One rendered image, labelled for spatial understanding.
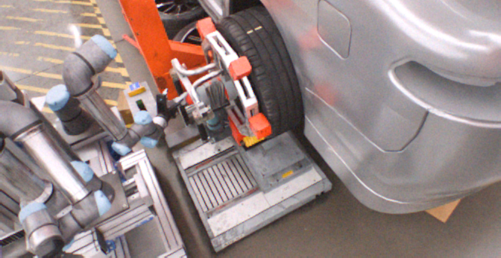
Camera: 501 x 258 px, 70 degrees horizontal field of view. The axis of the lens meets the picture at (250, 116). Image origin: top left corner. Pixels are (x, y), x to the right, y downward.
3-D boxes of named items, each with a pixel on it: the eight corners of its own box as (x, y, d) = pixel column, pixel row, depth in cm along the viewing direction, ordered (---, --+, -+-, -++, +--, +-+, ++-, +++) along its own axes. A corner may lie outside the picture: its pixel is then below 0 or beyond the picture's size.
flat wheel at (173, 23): (138, 27, 333) (128, 5, 315) (188, -7, 362) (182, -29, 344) (186, 52, 301) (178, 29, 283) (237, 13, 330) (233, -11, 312)
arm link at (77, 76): (55, 72, 129) (129, 159, 159) (78, 54, 134) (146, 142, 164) (41, 70, 136) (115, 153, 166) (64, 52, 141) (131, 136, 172)
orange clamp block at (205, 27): (218, 33, 181) (210, 16, 180) (203, 39, 180) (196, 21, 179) (215, 36, 188) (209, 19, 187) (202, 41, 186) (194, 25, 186)
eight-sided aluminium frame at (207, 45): (265, 150, 191) (254, 76, 150) (254, 156, 190) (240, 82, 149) (224, 89, 225) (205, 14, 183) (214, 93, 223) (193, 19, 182)
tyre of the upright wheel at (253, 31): (329, 113, 160) (266, -20, 161) (283, 136, 155) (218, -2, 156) (287, 125, 224) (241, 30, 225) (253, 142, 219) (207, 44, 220)
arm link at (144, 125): (136, 129, 160) (144, 144, 168) (153, 112, 165) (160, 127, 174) (124, 123, 163) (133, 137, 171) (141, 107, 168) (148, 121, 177)
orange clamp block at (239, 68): (249, 74, 161) (253, 69, 152) (233, 82, 159) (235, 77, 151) (242, 61, 161) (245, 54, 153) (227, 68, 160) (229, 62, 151)
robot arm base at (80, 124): (65, 140, 180) (55, 127, 172) (62, 120, 189) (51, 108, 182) (95, 127, 183) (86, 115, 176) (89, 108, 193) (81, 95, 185)
